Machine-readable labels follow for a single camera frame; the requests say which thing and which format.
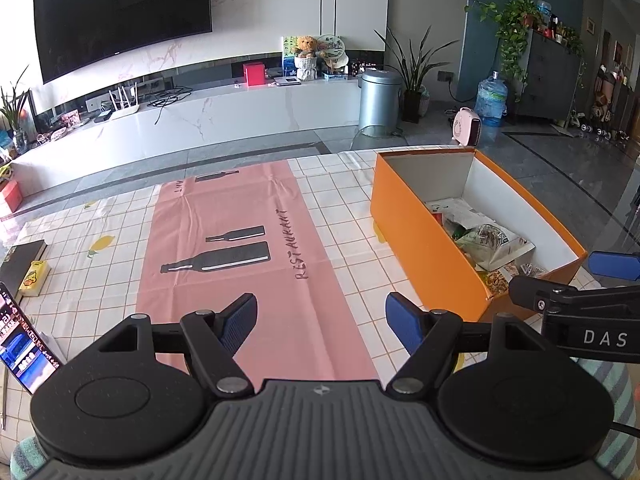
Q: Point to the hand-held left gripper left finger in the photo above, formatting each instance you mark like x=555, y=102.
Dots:
x=237, y=322

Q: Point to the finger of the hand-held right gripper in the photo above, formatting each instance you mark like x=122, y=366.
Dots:
x=535, y=292
x=612, y=265

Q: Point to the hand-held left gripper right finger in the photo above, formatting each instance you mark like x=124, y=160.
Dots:
x=405, y=325

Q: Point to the orange clear snack packet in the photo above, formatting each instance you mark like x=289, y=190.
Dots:
x=495, y=284

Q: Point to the orange cardboard box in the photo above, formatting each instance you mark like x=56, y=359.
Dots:
x=410, y=225

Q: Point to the dark speckled snack packet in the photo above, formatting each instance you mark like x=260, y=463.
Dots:
x=532, y=271

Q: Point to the white clear snack packet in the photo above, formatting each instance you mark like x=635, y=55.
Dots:
x=510, y=252

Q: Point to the pink bottle-print placemat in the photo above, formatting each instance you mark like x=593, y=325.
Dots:
x=320, y=310

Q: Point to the red green snack packet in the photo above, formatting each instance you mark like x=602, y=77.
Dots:
x=450, y=227

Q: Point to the white paper snack packet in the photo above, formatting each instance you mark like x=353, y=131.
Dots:
x=450, y=207

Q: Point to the row of shoes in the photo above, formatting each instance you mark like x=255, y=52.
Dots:
x=600, y=129

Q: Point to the white checkered tablecloth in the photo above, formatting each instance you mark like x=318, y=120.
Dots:
x=340, y=200

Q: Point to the dark shelving unit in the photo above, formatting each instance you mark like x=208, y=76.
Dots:
x=617, y=100

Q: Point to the pink space heater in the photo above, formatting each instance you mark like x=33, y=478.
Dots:
x=467, y=127

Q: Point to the clear plastic chair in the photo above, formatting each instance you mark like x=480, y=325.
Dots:
x=380, y=140

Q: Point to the blue water jug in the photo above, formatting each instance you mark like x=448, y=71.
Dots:
x=491, y=102

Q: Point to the dark drawer cabinet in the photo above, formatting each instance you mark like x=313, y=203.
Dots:
x=550, y=80

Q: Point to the white marble tv console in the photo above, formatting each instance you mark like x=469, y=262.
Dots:
x=200, y=120

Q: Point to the yellow tissue pack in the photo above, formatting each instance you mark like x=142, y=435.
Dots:
x=34, y=277

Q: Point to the laptop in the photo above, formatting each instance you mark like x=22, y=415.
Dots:
x=25, y=355

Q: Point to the long-leaf potted plant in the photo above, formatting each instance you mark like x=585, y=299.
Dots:
x=411, y=107

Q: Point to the silver trash bin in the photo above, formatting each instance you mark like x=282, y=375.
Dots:
x=379, y=105

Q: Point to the dark notebook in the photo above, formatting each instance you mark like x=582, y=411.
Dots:
x=22, y=260

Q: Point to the white router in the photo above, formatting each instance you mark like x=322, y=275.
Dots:
x=125, y=111

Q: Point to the white flat scale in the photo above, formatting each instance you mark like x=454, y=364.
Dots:
x=286, y=83

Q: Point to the red cube box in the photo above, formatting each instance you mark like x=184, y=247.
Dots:
x=254, y=74

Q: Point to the blue white tissue box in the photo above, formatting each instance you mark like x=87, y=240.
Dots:
x=335, y=75

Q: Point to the red storage box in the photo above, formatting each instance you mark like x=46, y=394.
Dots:
x=10, y=197

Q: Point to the hanging ivy plant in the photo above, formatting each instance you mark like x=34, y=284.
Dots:
x=512, y=25

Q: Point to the teddy bear bouquet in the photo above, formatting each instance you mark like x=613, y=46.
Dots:
x=306, y=67

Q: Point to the green picture book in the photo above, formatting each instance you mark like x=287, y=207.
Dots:
x=290, y=55

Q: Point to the orchid plant in vase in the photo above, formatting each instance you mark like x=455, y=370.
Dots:
x=20, y=140

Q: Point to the round painted fan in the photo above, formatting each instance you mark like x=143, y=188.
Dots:
x=331, y=46

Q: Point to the wall socket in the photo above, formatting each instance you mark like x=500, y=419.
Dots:
x=445, y=76

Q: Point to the framed wall picture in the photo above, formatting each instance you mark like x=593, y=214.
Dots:
x=591, y=25

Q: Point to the small photo frame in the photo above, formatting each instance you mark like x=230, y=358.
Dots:
x=70, y=118

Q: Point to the black wall television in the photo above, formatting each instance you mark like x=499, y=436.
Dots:
x=115, y=10

